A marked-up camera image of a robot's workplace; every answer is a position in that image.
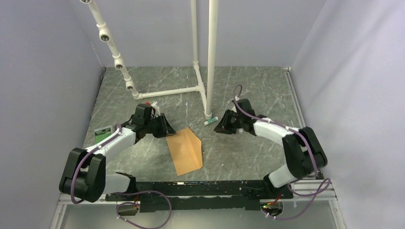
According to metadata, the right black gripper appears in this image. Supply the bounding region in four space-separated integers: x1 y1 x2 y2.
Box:
213 110 244 135

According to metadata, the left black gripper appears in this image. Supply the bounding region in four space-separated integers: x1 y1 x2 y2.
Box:
144 113 176 138

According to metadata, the green white glue stick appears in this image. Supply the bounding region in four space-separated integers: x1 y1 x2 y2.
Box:
203 116 219 125

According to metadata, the brown paper envelope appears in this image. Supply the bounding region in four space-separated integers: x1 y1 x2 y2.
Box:
166 127 203 176

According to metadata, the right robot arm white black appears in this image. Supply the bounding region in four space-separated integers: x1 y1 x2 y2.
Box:
214 99 328 198

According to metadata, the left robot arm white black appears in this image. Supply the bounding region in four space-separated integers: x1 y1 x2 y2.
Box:
59 104 176 204

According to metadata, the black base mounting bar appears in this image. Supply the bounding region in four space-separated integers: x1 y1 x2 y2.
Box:
103 178 293 213

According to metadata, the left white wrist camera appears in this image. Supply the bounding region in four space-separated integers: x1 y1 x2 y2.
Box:
146 101 161 118

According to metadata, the white PVC pipe frame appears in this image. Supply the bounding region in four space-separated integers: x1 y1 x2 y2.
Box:
77 0 219 120

